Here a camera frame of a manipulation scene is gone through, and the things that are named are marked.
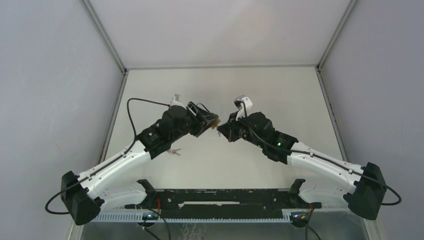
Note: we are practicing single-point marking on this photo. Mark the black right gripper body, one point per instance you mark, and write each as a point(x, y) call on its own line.
point(237, 127)

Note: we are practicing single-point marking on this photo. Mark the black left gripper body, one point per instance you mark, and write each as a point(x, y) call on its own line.
point(195, 125)

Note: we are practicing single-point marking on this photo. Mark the long shackle brass padlock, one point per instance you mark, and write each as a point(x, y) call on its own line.
point(215, 123)

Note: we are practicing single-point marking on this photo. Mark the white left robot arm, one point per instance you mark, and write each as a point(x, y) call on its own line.
point(88, 193)

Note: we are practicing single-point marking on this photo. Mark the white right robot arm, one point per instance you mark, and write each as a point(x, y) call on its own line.
point(364, 186)

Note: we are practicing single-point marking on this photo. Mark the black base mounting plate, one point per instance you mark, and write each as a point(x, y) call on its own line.
point(268, 202)

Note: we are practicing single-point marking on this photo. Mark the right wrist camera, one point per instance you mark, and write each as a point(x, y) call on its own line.
point(243, 104)

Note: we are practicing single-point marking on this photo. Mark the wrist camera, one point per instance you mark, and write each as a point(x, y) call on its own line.
point(175, 101)
point(243, 104)

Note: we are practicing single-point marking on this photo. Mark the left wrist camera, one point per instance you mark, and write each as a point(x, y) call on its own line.
point(175, 101)

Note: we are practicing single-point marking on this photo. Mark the white slotted cable duct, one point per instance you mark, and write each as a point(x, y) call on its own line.
point(150, 217)

